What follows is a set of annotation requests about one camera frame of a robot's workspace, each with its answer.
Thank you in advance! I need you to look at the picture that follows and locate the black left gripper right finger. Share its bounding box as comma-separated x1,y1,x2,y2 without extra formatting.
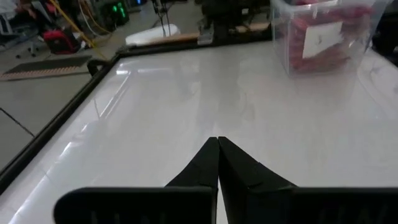
217,136,398,224

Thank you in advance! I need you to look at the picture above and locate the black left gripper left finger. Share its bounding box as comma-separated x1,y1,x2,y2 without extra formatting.
53,136,220,224

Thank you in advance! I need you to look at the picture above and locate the black floor mat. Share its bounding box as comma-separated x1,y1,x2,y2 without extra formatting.
0,55,93,82

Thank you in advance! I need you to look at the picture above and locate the white plastic bin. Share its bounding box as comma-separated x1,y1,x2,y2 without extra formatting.
125,24,181,47

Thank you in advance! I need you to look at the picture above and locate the white paper label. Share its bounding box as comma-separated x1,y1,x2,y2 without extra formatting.
302,21,345,60

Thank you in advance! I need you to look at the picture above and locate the clear plastic bin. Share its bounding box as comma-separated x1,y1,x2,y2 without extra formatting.
269,0,389,77

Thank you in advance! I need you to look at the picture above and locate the red toolbox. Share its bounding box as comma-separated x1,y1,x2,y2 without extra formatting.
42,28,78,55

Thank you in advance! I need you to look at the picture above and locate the black computer with green lights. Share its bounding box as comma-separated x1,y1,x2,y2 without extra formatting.
104,0,130,26

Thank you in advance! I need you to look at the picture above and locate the office chair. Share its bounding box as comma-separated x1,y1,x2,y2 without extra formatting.
0,12,41,58

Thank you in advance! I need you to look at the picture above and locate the black table frame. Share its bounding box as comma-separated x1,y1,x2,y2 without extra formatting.
0,40,274,194

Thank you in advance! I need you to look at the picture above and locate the black corner handle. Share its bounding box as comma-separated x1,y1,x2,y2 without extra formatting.
86,58,108,77

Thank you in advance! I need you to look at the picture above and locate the silver metal bracket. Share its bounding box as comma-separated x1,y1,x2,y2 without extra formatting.
198,24,215,46

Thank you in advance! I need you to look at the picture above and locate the yellow hanging cable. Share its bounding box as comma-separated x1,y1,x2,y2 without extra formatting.
49,0,108,60

